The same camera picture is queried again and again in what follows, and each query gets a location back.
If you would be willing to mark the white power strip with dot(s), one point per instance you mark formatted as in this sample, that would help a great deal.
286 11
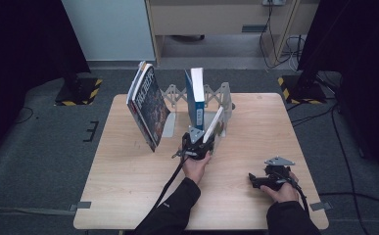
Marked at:
273 2

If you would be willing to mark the grey tape strip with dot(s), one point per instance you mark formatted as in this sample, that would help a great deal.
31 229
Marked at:
321 206
79 206

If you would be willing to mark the black curtain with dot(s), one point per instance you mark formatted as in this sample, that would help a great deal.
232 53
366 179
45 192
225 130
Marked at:
366 65

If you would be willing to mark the magazine with portrait cover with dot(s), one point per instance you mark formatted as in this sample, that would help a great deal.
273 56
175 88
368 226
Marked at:
131 105

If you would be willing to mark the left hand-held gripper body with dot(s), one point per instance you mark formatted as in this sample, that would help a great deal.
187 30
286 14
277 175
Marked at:
195 150

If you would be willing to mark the white caterpillar picture book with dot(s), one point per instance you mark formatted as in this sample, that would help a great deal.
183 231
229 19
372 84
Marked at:
213 124

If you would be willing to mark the person's right hand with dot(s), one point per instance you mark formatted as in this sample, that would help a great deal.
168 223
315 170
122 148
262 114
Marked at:
285 195

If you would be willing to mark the dark cover magazine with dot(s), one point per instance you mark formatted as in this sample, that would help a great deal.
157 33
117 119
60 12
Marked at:
151 104

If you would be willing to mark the white panel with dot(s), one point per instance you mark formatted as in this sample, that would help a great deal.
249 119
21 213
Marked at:
112 29

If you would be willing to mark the black stand with striped base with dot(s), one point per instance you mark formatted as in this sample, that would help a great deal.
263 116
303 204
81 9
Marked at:
79 94
303 93

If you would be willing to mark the grey metal expandable bookend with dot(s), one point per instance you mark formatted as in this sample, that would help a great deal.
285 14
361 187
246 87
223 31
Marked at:
225 94

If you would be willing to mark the person's left hand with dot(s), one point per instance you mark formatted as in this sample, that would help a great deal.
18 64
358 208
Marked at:
195 169

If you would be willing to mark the blue book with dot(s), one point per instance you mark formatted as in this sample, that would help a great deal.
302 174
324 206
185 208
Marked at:
197 114

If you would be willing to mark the light wooden desk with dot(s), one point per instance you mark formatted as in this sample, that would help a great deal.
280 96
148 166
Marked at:
210 19

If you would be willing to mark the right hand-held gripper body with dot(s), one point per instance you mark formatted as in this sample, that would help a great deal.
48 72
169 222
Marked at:
275 178

